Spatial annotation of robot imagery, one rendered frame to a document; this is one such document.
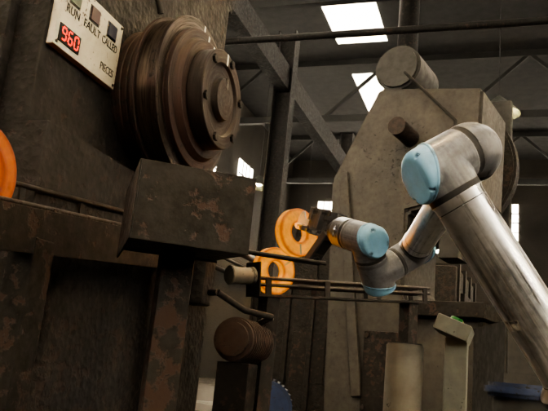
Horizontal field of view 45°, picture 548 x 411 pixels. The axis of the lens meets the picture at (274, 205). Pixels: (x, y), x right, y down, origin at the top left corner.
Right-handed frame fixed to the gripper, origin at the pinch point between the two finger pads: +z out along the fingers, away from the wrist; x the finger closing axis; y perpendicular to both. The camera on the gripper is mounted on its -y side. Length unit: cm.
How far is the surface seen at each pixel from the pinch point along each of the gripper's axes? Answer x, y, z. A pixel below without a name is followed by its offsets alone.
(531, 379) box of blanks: -172, -43, 15
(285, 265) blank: -3.1, -13.2, 4.7
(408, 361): -36, -32, -27
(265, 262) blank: 5.1, -13.8, 4.7
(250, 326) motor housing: 15.6, -31.2, -11.5
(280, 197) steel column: -495, 29, 720
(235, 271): 17.0, -18.2, 2.0
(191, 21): 52, 48, 4
